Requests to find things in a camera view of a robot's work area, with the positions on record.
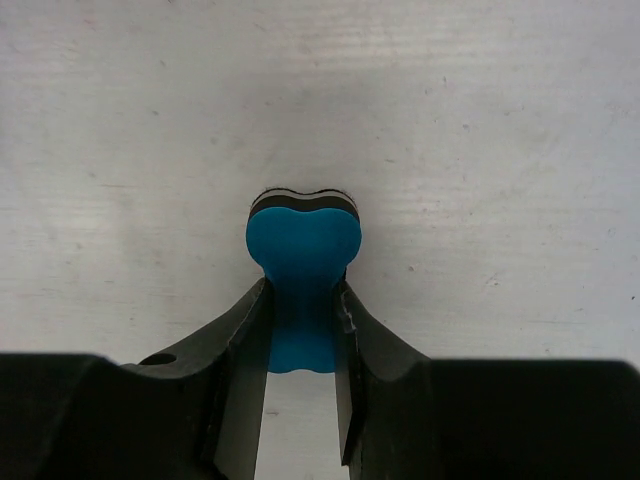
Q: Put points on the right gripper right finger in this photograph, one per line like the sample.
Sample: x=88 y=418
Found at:
x=384 y=396

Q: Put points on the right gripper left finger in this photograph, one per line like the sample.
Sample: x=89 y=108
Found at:
x=230 y=355

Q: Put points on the blue whiteboard eraser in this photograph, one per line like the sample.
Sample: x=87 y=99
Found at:
x=303 y=242

